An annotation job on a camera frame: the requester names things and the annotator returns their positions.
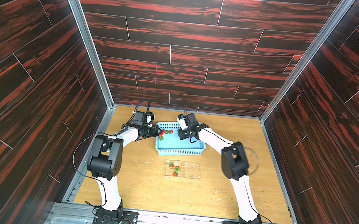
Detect clear plastic clamshell container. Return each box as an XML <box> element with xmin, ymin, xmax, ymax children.
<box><xmin>164</xmin><ymin>160</ymin><xmax>201</xmax><ymax>179</ymax></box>

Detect strawberries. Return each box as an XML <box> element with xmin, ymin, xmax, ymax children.
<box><xmin>158</xmin><ymin>130</ymin><xmax>174</xmax><ymax>141</ymax></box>
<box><xmin>165</xmin><ymin>162</ymin><xmax>181</xmax><ymax>177</ymax></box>

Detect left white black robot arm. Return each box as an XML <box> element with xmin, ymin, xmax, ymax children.
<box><xmin>86</xmin><ymin>124</ymin><xmax>162</xmax><ymax>224</ymax></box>

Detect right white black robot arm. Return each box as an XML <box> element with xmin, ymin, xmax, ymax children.
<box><xmin>177</xmin><ymin>113</ymin><xmax>263</xmax><ymax>224</ymax></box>

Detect light blue plastic basket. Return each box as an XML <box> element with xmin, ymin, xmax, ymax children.
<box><xmin>155</xmin><ymin>122</ymin><xmax>206</xmax><ymax>156</ymax></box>

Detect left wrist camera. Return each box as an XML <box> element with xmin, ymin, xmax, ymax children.
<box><xmin>132</xmin><ymin>111</ymin><xmax>154</xmax><ymax>127</ymax></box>

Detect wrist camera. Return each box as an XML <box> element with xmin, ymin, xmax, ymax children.
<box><xmin>132</xmin><ymin>111</ymin><xmax>154</xmax><ymax>127</ymax></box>
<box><xmin>177</xmin><ymin>114</ymin><xmax>188</xmax><ymax>130</ymax></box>

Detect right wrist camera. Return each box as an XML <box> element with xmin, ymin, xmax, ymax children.
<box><xmin>177</xmin><ymin>114</ymin><xmax>188</xmax><ymax>130</ymax></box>

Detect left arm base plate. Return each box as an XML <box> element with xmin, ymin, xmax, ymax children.
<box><xmin>92</xmin><ymin>208</ymin><xmax>139</xmax><ymax>224</ymax></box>

